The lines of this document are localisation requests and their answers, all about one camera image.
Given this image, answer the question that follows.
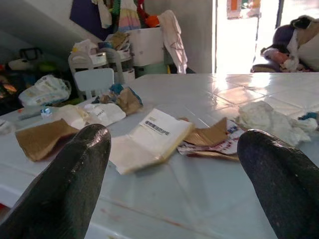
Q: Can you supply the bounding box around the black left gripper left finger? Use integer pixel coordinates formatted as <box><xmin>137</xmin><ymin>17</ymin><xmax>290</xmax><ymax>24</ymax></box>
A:
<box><xmin>0</xmin><ymin>123</ymin><xmax>112</xmax><ymax>239</ymax></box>

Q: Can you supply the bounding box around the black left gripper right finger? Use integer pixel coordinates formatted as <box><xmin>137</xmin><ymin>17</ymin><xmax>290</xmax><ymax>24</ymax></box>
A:
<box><xmin>237</xmin><ymin>128</ymin><xmax>319</xmax><ymax>239</ymax></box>

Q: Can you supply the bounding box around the brown torn cardboard piece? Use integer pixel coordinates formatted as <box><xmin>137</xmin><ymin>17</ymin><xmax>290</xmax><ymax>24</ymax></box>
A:
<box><xmin>14</xmin><ymin>119</ymin><xmax>80</xmax><ymax>162</ymax></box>
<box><xmin>183</xmin><ymin>117</ymin><xmax>229</xmax><ymax>147</ymax></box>

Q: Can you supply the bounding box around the white blue crumpled wrapper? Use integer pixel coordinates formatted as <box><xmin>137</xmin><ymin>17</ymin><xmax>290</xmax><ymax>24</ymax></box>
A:
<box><xmin>298</xmin><ymin>112</ymin><xmax>319</xmax><ymax>130</ymax></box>

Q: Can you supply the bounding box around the red white printed wrapper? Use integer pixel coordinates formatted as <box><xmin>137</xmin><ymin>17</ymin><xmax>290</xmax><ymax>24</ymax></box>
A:
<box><xmin>176</xmin><ymin>119</ymin><xmax>246</xmax><ymax>161</ymax></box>

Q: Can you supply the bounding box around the white crumpled tissue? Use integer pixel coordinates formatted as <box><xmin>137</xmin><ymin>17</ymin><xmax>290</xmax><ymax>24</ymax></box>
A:
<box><xmin>235</xmin><ymin>101</ymin><xmax>312</xmax><ymax>146</ymax></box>

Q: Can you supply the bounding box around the white crumpled plastic bag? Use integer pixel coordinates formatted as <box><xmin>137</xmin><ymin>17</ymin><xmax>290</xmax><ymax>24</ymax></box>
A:
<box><xmin>53</xmin><ymin>102</ymin><xmax>127</xmax><ymax>130</ymax></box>

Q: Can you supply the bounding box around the white diaper pack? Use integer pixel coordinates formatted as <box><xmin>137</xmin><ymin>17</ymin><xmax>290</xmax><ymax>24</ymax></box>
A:
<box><xmin>18</xmin><ymin>74</ymin><xmax>72</xmax><ymax>107</ymax></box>

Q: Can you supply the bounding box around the crumpled brown paper bag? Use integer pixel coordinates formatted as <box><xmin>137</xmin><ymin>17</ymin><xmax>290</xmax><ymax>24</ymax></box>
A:
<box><xmin>92</xmin><ymin>83</ymin><xmax>144</xmax><ymax>117</ymax></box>

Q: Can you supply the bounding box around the white cushion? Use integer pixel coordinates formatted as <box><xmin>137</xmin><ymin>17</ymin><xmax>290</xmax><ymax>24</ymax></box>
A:
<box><xmin>288</xmin><ymin>27</ymin><xmax>319</xmax><ymax>72</ymax></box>

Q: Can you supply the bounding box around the white grey tiered trolley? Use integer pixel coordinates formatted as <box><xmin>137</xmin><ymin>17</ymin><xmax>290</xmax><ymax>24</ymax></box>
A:
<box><xmin>68</xmin><ymin>48</ymin><xmax>135</xmax><ymax>100</ymax></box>

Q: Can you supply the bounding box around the dark purple sofa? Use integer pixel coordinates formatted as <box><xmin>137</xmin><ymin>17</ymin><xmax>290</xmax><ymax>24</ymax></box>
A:
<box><xmin>250</xmin><ymin>24</ymin><xmax>319</xmax><ymax>73</ymax></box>

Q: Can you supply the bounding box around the brown cardboard stack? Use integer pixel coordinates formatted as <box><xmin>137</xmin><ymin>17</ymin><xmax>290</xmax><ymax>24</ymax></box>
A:
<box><xmin>109</xmin><ymin>31</ymin><xmax>130</xmax><ymax>50</ymax></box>

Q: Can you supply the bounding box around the white storage cabinet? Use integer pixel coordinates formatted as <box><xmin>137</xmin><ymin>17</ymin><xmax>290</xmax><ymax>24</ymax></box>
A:
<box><xmin>127</xmin><ymin>26</ymin><xmax>166</xmax><ymax>67</ymax></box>

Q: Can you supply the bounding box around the white hanging garment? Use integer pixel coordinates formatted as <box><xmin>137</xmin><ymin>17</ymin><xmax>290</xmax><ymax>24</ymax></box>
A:
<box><xmin>92</xmin><ymin>0</ymin><xmax>113</xmax><ymax>28</ymax></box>

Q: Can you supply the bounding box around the pink white hanging cloth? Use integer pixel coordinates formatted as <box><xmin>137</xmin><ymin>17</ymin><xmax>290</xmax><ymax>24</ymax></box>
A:
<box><xmin>158</xmin><ymin>9</ymin><xmax>188</xmax><ymax>75</ymax></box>

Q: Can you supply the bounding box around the orange white door poster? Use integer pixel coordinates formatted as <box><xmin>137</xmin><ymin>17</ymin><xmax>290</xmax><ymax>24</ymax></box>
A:
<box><xmin>226</xmin><ymin>0</ymin><xmax>261</xmax><ymax>20</ymax></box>

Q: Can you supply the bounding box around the pastel striped hanging dress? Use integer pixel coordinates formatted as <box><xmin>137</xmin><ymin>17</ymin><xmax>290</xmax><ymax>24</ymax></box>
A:
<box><xmin>118</xmin><ymin>0</ymin><xmax>142</xmax><ymax>33</ymax></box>

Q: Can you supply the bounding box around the orange hat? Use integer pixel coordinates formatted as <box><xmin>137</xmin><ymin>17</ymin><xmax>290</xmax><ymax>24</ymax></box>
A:
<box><xmin>146</xmin><ymin>15</ymin><xmax>160</xmax><ymax>28</ymax></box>

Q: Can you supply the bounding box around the dark blue wall board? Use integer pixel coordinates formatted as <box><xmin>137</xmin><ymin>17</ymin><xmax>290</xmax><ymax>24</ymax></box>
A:
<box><xmin>69</xmin><ymin>0</ymin><xmax>118</xmax><ymax>42</ymax></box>

